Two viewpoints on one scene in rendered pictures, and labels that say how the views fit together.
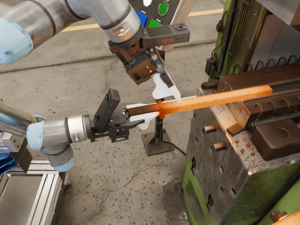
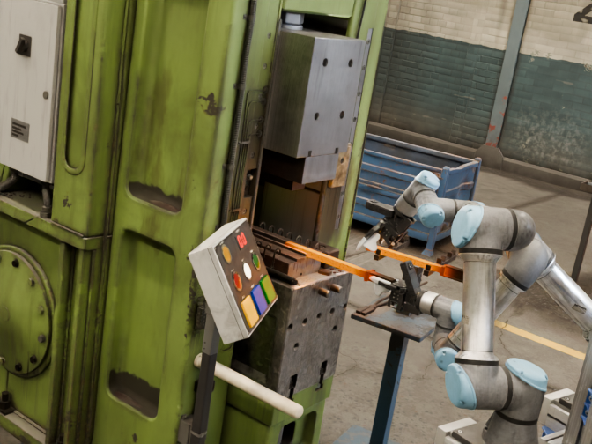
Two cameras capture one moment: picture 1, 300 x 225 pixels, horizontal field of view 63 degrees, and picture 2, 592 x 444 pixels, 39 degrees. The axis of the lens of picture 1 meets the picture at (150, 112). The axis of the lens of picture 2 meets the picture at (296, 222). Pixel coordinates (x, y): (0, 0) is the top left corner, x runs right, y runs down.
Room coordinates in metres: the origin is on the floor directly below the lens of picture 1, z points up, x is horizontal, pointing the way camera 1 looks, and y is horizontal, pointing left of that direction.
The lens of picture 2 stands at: (2.49, 1.89, 1.94)
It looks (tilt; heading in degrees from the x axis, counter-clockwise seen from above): 16 degrees down; 230
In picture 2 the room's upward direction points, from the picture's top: 9 degrees clockwise
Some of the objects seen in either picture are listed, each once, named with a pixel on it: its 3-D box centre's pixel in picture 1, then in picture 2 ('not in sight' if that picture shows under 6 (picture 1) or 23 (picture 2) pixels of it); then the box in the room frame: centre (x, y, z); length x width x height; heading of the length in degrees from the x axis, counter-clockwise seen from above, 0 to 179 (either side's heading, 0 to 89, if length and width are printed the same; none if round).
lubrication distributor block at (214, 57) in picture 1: (210, 67); (203, 316); (0.98, -0.30, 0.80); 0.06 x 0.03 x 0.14; 14
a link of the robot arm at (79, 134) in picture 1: (79, 129); (430, 302); (0.44, 0.20, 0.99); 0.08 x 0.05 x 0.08; 15
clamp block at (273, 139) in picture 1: (278, 139); (320, 254); (0.43, -0.38, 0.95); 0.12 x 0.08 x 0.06; 104
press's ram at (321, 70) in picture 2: not in sight; (292, 85); (0.60, -0.49, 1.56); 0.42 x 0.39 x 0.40; 104
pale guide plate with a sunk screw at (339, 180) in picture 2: not in sight; (339, 165); (0.32, -0.48, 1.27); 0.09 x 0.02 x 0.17; 14
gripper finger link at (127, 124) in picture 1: (129, 121); not in sight; (0.46, 0.06, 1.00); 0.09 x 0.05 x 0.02; 102
